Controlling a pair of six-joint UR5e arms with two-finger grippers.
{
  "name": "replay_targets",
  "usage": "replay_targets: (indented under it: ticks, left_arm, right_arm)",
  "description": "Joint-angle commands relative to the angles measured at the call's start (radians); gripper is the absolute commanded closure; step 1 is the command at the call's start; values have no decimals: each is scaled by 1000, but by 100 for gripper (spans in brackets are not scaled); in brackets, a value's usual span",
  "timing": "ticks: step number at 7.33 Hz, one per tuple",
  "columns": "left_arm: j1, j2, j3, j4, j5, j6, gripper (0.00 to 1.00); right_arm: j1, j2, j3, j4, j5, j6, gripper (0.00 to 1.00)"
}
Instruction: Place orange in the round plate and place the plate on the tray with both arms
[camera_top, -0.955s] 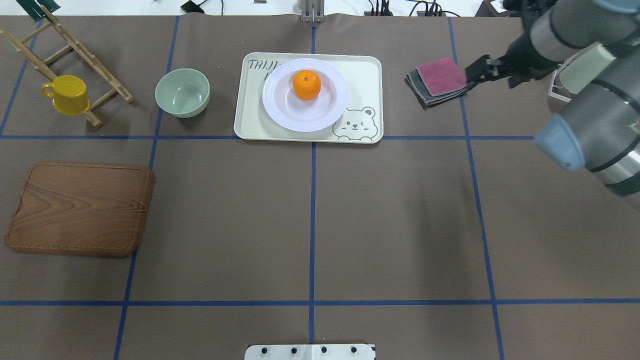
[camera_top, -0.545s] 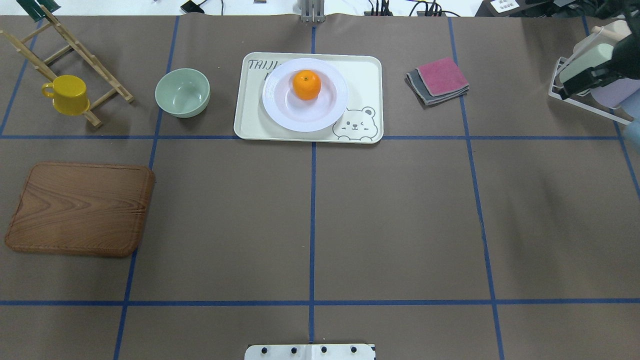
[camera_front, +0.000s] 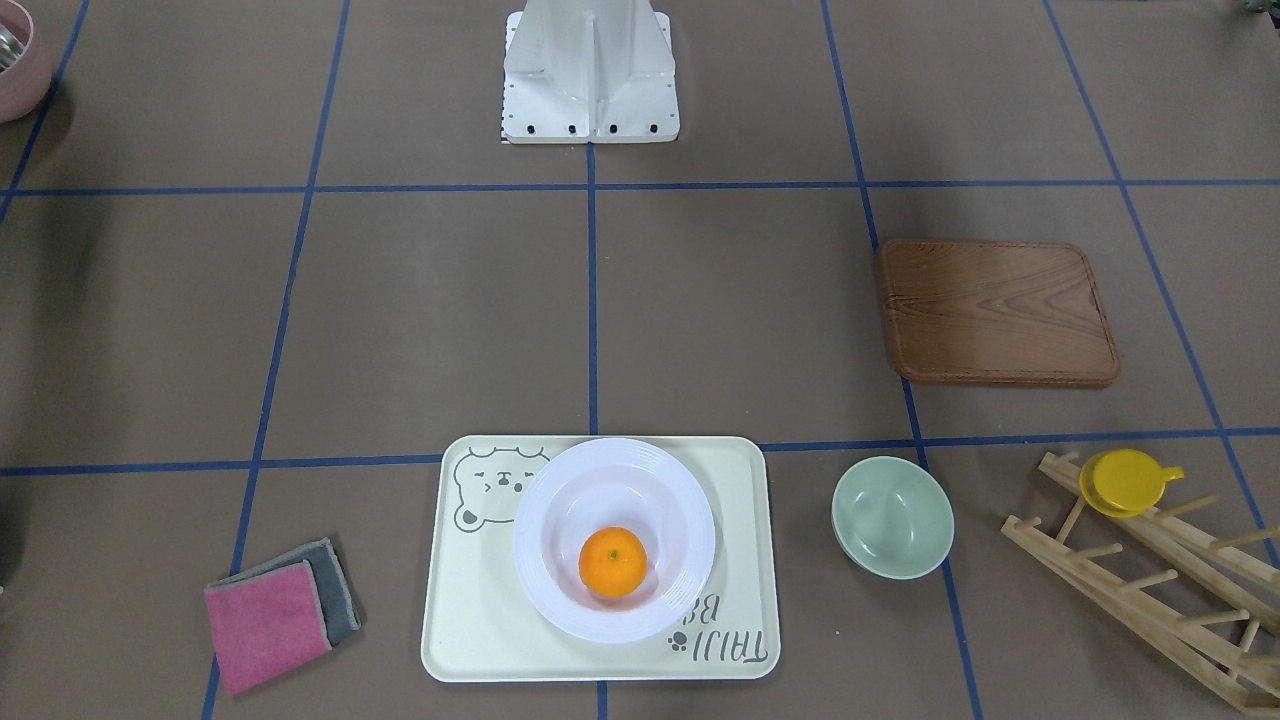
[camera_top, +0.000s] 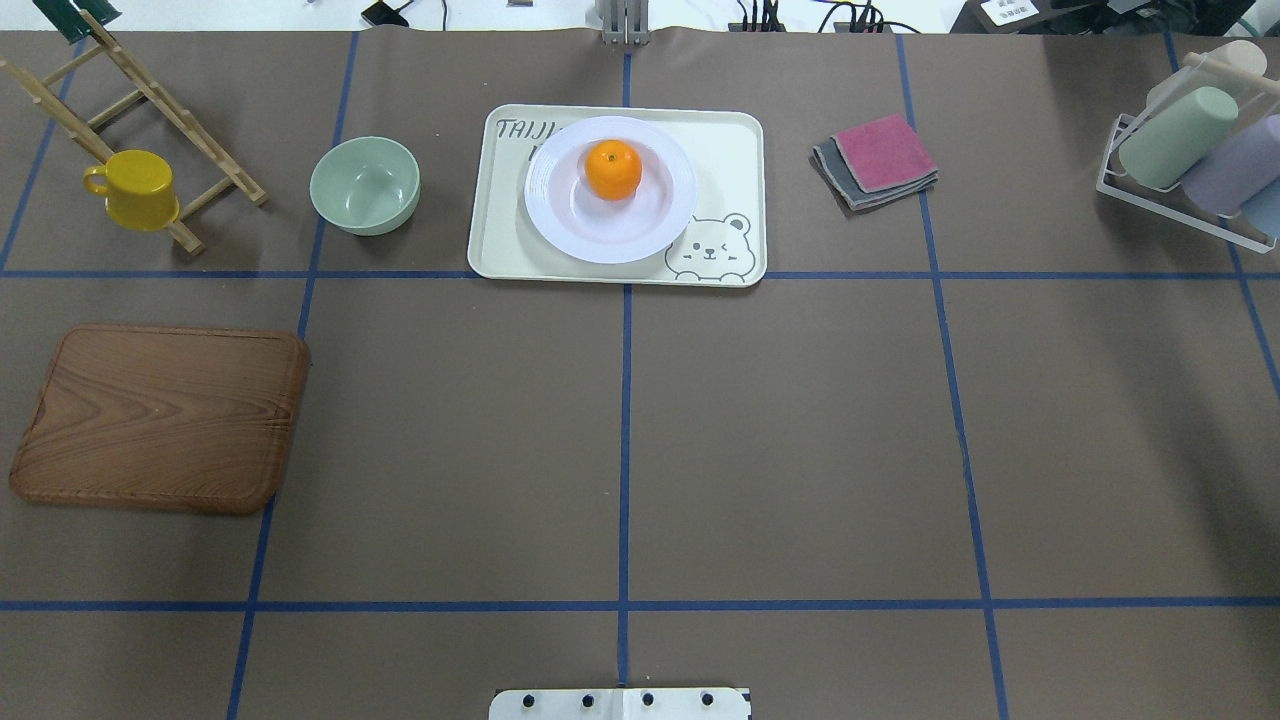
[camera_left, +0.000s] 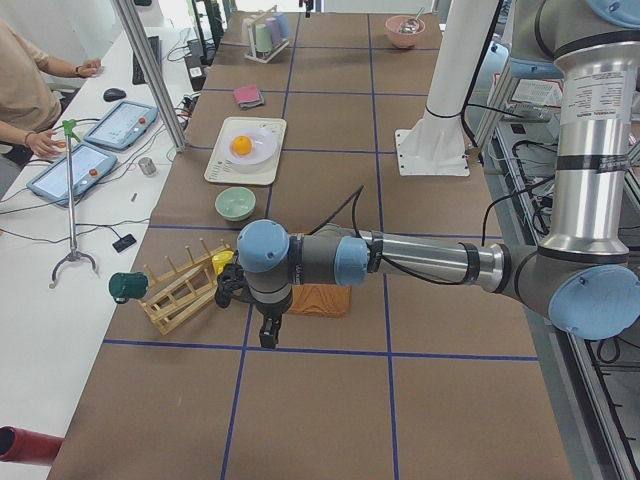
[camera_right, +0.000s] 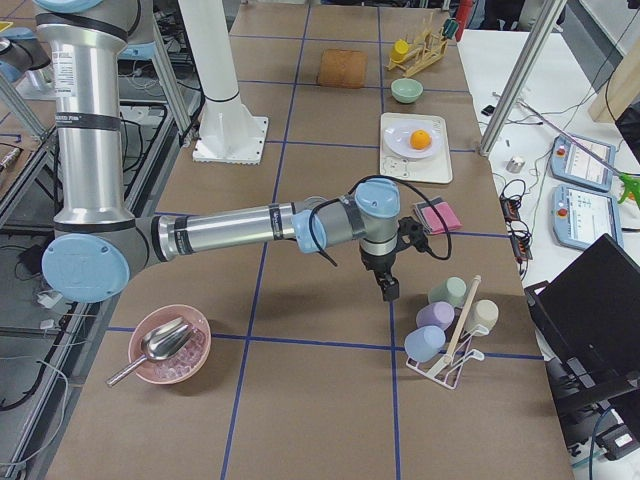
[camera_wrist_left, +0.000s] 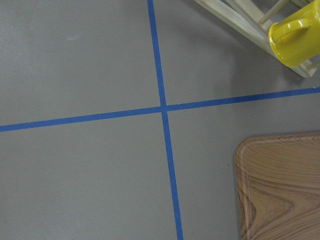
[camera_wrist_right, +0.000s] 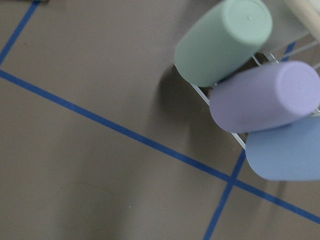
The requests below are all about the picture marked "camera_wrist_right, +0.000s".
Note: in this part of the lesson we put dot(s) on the purple cup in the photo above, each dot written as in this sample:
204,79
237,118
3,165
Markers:
265,97

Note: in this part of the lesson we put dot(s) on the blue cup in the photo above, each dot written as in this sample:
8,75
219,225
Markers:
288,153

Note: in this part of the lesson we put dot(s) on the light green cup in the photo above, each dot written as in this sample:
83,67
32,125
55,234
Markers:
222,40

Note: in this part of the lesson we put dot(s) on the white cup rack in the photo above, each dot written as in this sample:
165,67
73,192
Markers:
308,14

